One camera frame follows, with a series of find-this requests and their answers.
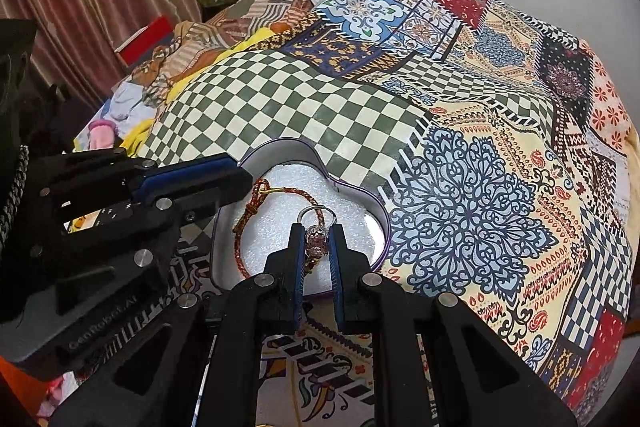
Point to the orange sleeve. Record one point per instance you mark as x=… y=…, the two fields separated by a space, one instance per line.
x=28 y=390

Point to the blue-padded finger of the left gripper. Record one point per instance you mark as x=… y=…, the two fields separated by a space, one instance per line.
x=201 y=185

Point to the red white box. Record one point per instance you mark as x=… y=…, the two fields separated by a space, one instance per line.
x=142 y=42

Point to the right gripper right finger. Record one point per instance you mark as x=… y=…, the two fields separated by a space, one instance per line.
x=351 y=314

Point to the striped brown orange blanket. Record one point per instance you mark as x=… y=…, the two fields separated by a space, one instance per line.
x=193 y=46

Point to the heart-shaped jewelry tin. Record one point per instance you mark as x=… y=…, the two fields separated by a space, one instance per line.
x=300 y=190

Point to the pink cloth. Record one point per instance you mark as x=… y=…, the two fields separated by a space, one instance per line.
x=102 y=134

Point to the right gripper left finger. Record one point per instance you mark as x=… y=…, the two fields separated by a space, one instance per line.
x=283 y=305

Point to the light blue white clothes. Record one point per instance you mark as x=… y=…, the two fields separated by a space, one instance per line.
x=125 y=109

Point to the patchwork patterned bedspread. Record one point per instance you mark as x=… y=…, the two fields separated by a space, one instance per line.
x=496 y=142

